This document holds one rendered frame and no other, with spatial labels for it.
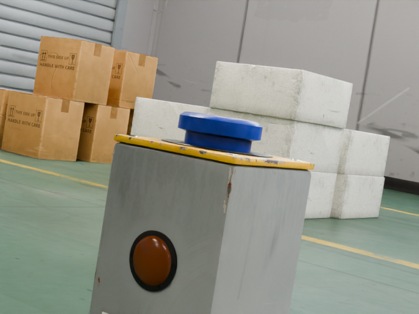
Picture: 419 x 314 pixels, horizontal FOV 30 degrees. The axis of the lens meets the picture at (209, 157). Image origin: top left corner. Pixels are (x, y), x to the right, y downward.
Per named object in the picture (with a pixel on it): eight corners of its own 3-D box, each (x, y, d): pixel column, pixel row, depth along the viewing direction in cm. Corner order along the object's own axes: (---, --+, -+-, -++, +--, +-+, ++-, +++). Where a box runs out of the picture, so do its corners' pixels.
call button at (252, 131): (225, 163, 35) (232, 118, 34) (156, 150, 37) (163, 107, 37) (272, 167, 38) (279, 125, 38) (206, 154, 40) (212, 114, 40)
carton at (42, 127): (76, 161, 391) (85, 101, 390) (38, 159, 373) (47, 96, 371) (38, 152, 410) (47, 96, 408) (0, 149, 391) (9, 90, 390)
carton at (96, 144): (122, 164, 418) (130, 108, 416) (90, 162, 399) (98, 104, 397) (83, 156, 436) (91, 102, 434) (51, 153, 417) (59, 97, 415)
